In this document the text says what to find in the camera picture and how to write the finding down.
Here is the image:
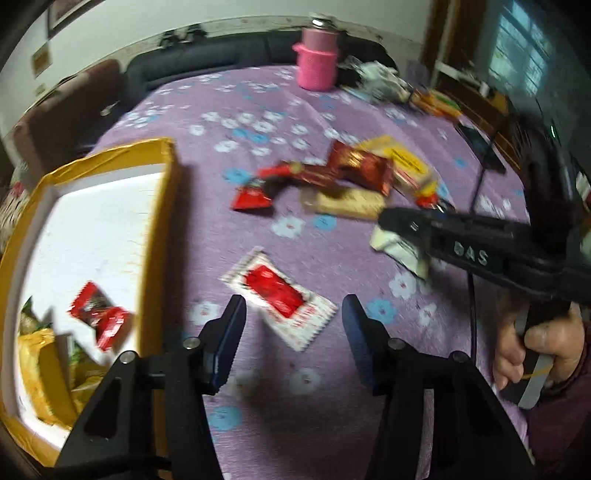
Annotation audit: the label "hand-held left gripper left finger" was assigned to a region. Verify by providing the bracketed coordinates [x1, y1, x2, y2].
[55, 294, 247, 480]

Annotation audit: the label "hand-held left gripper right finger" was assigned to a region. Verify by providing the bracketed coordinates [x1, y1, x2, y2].
[342, 294, 537, 480]

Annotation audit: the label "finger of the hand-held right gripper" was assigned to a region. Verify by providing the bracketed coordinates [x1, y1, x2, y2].
[378, 207, 528, 278]

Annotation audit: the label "white and red snack packet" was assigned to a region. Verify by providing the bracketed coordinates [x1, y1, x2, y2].
[220, 246, 339, 353]

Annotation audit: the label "yellow cardboard box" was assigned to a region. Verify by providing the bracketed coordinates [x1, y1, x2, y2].
[0, 137, 182, 468]

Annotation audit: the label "person's right forearm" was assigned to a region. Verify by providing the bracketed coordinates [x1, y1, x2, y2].
[525, 323, 591, 480]

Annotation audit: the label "person's right hand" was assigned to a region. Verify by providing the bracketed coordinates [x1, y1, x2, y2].
[491, 304, 588, 392]

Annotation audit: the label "tiny red candy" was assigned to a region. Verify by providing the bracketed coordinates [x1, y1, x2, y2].
[414, 191, 457, 214]

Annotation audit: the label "yellow snack packet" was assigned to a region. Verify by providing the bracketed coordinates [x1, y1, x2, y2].
[355, 136, 440, 195]

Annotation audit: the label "black phone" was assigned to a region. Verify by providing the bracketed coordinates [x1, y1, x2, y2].
[454, 122, 507, 175]

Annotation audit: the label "beige snack bar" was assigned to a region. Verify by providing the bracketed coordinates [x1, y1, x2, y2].
[299, 186, 387, 223]

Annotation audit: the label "large dark red snack packet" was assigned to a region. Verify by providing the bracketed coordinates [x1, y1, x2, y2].
[327, 140, 394, 195]

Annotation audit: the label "orange and green packets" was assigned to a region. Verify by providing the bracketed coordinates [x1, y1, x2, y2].
[410, 88, 463, 117]

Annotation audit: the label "small red snack packet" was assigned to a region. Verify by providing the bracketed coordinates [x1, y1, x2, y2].
[230, 177, 276, 214]

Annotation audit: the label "wooden cabinet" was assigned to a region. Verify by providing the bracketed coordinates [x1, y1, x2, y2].
[420, 0, 527, 160]

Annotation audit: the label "long red snack packet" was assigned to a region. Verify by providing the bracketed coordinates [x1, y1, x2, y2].
[255, 161, 343, 191]

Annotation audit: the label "yellow packets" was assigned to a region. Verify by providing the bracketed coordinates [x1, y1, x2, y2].
[17, 295, 109, 428]

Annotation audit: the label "crumpled plastic bag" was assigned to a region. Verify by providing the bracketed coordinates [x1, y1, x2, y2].
[339, 55, 413, 103]

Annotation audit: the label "window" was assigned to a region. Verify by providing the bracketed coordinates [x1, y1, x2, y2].
[488, 0, 557, 95]

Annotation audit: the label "purple floral tablecloth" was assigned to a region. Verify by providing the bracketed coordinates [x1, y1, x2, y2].
[83, 64, 533, 480]

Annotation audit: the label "pink container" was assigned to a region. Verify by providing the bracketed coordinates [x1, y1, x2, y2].
[292, 27, 343, 92]

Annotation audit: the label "brown chair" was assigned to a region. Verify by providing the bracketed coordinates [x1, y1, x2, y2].
[13, 59, 126, 172]

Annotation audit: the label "dark sofa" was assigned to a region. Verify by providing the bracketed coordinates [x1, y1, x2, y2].
[124, 28, 399, 103]

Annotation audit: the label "yellow wall sticker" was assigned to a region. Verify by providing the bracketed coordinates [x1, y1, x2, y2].
[30, 46, 51, 75]

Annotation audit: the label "framed wall picture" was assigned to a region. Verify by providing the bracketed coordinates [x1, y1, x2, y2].
[46, 0, 108, 38]

